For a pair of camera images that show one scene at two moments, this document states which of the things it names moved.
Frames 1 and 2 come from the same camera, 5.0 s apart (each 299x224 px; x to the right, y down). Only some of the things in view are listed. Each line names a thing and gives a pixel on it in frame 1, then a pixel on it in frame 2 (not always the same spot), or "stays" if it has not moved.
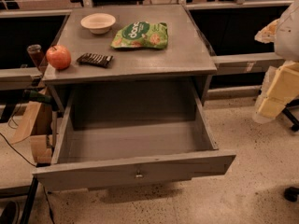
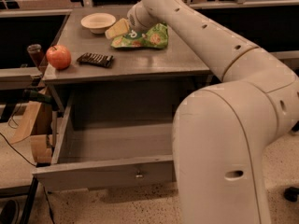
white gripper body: x=288 y=36 -> x=135 y=18
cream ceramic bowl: x=98 y=23 stays
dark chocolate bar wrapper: x=95 y=60 stays
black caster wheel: x=291 y=193 stays
